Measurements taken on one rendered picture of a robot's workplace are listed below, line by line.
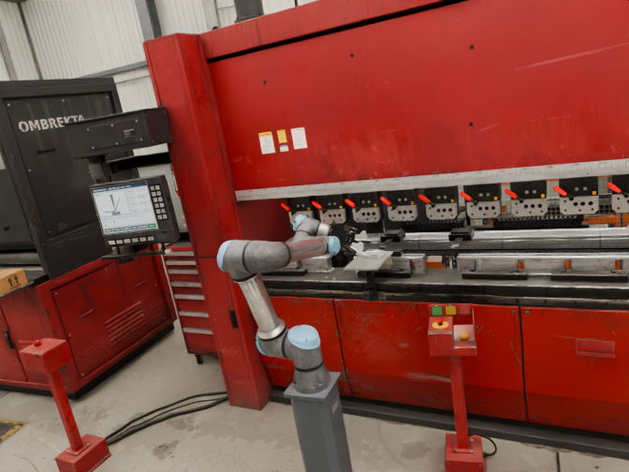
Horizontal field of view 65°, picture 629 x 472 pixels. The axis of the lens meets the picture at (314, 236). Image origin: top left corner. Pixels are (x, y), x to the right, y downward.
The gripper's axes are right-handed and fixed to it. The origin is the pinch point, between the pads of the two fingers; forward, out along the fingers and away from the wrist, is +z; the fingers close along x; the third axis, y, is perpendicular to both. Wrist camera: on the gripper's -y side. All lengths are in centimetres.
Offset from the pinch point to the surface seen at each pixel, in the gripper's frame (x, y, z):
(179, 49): 65, 45, -125
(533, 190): 30, 39, 62
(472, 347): -11, -25, 55
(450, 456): -18, -83, 68
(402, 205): 45.0, 7.2, 11.1
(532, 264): 27, 5, 76
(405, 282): 29.9, -26.6, 24.8
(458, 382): -8, -47, 58
